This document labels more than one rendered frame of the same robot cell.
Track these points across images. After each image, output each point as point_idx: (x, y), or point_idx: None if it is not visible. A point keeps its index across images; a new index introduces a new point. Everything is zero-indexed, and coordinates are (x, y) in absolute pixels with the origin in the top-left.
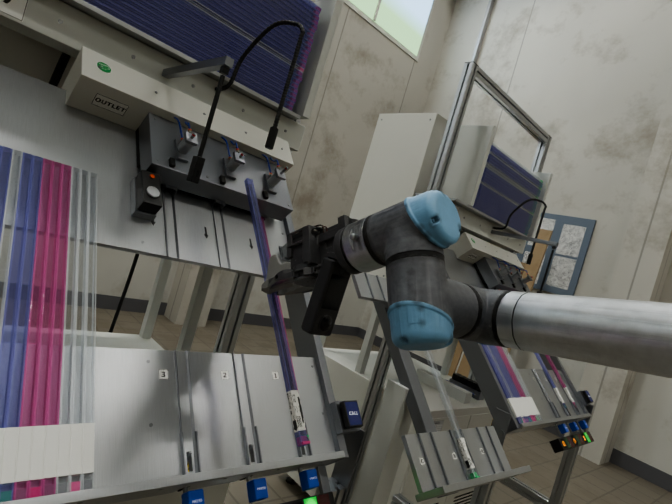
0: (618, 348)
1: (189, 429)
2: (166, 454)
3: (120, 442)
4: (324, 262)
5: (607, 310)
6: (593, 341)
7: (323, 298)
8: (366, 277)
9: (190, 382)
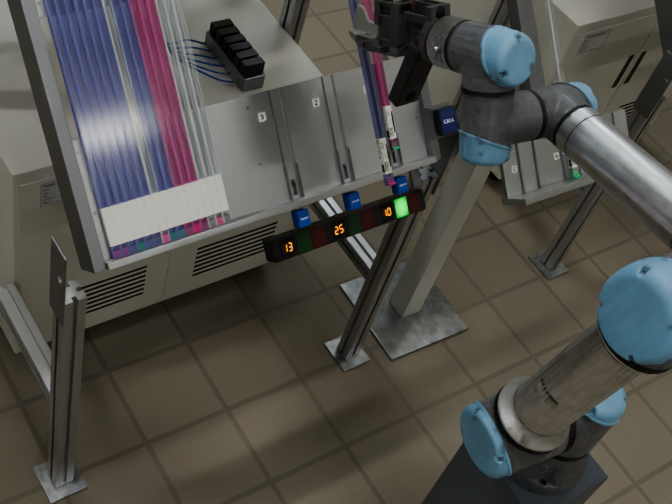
0: (619, 199)
1: (290, 161)
2: (275, 185)
3: (240, 182)
4: (410, 49)
5: (622, 170)
6: (608, 187)
7: (408, 81)
8: None
9: (286, 119)
